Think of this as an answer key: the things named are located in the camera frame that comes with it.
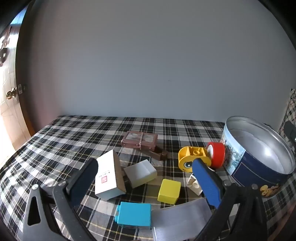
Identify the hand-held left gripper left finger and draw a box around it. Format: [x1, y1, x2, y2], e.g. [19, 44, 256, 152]
[22, 158, 100, 241]

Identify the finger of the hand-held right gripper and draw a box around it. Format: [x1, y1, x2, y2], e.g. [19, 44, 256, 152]
[284, 121, 296, 142]

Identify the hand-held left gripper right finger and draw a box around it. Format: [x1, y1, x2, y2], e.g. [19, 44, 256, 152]
[192, 159, 270, 241]

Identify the white toy brick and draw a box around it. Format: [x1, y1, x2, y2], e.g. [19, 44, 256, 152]
[187, 173, 204, 195]

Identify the white box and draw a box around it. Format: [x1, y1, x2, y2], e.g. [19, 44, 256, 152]
[95, 149, 126, 201]

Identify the yellow toy brick with eyes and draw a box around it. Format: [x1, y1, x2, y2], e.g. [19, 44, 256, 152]
[178, 146, 212, 173]

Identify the red tape roll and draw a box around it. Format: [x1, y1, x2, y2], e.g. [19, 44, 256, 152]
[206, 142, 226, 169]

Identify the yellow cube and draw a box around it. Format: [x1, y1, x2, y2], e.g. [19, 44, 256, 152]
[158, 179, 181, 205]

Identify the round metal tin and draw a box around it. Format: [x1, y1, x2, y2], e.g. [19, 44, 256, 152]
[220, 116, 296, 198]

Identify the brown folding comb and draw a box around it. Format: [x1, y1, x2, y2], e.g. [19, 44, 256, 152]
[148, 146, 169, 161]

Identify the grey and cream box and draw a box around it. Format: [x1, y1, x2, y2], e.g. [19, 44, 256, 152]
[124, 159, 158, 189]

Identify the blue toy brick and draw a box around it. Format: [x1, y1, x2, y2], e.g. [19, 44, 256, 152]
[116, 202, 152, 230]

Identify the brown box with string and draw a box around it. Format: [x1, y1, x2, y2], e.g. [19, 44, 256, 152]
[121, 130, 158, 151]

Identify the diamond plaid cloth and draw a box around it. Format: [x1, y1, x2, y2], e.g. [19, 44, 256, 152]
[279, 88, 296, 149]

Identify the black white plaid bed sheet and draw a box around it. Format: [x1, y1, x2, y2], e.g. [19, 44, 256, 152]
[0, 115, 296, 241]

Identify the wooden door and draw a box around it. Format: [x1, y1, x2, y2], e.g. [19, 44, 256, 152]
[0, 5, 36, 151]

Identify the brass door knob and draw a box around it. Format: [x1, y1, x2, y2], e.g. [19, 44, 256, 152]
[6, 87, 19, 100]

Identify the dark door ornament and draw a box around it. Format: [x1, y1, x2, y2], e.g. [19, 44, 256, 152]
[0, 27, 11, 67]

